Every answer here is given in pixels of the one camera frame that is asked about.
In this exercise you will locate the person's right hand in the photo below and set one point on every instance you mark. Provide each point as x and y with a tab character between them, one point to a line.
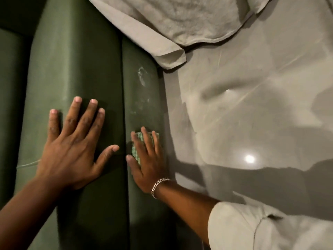
151	169

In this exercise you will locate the person's left hand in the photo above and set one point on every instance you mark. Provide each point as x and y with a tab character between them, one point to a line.
67	158

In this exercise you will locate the person's right middle finger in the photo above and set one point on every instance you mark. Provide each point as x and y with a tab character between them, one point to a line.
147	141

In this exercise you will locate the person's right thumb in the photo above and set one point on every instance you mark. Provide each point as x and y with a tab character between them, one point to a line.
132	164

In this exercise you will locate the person's left thumb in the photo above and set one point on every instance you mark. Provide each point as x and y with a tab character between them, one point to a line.
108	153

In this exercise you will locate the person's left middle finger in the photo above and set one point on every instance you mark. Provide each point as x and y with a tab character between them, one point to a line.
88	117

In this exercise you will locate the person's left little finger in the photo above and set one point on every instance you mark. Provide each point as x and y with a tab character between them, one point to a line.
54	124

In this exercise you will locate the green checked scrub sponge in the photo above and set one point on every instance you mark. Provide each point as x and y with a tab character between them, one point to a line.
135	153

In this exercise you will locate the person's right forearm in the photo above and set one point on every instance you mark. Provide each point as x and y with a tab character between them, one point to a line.
187	205

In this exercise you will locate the person's left forearm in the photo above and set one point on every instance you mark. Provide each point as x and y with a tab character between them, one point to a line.
28	213

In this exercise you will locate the dark green sofa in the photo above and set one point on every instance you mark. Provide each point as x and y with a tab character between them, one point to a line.
85	62

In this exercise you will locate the beige cloth sheet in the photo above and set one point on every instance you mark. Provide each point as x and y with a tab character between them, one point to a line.
177	20

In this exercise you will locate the beige shirt sleeve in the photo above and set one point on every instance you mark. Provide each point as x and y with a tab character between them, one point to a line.
260	229

